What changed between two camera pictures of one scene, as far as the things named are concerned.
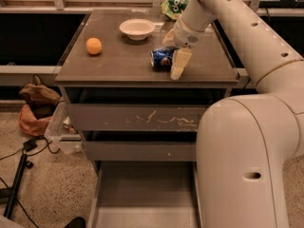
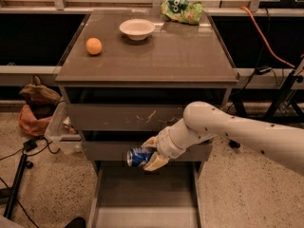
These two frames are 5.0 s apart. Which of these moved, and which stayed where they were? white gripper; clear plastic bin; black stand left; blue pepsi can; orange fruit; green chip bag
Moved: blue pepsi can; white gripper
Stayed: orange fruit; green chip bag; clear plastic bin; black stand left
